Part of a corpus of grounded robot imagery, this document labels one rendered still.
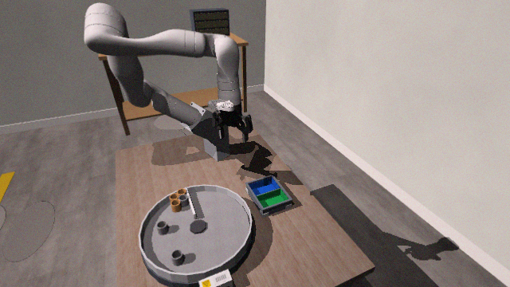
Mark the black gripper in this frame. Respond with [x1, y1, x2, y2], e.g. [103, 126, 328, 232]
[212, 103, 253, 144]

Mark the grey metal sleeve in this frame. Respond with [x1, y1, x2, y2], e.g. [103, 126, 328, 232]
[178, 195, 189, 207]
[156, 220, 169, 235]
[171, 249, 184, 266]

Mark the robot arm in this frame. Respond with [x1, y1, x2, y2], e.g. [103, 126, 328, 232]
[84, 3, 241, 125]

